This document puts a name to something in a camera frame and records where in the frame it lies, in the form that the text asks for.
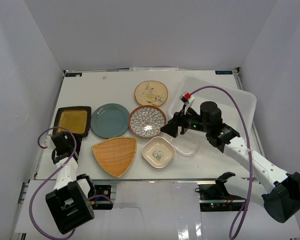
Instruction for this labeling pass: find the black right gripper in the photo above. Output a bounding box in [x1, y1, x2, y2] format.
[160, 104, 210, 138]

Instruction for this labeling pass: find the clear plastic dish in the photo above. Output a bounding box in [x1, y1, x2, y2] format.
[170, 135, 201, 157]

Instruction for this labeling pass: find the blue floral pattern bowl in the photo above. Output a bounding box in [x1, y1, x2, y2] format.
[128, 105, 167, 139]

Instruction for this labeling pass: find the panda square dish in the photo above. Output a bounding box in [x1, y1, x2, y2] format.
[141, 136, 176, 169]

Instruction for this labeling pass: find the dark square yellow plate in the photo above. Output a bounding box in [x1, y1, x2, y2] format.
[53, 106, 92, 138]

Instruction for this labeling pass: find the beige bird motif plate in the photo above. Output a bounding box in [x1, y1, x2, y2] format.
[134, 80, 169, 107]

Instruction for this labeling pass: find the teal round plate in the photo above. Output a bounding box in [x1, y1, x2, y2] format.
[90, 103, 130, 139]

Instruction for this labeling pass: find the woven bamboo triangular tray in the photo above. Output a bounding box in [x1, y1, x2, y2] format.
[91, 137, 137, 178]

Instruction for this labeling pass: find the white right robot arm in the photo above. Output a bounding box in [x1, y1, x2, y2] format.
[160, 101, 300, 223]

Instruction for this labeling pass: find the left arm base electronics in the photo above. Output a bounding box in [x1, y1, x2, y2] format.
[91, 184, 113, 211]

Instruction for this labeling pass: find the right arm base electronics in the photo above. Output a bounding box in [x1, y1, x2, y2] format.
[194, 172, 245, 213]

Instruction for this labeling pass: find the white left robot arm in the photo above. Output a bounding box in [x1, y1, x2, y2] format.
[45, 131, 96, 234]

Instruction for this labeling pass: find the white plastic bin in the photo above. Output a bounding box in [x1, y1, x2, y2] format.
[168, 74, 257, 135]

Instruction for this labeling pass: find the left blue table label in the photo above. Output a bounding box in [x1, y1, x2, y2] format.
[64, 72, 82, 78]

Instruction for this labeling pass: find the blue table label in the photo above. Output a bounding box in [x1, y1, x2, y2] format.
[64, 72, 82, 78]
[215, 70, 233, 75]

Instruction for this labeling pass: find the white paper sheet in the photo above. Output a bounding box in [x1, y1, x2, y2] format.
[129, 67, 179, 72]

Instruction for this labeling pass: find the right blue table label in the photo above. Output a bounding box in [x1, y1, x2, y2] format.
[215, 70, 233, 75]

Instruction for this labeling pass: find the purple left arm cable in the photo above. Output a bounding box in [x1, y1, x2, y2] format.
[29, 126, 114, 234]

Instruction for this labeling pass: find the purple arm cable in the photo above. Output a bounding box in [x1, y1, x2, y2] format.
[189, 85, 256, 239]
[29, 126, 114, 234]

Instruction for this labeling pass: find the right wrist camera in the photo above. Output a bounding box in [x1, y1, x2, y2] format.
[179, 92, 195, 115]

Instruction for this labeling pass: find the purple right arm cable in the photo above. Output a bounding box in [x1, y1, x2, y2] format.
[189, 85, 256, 239]

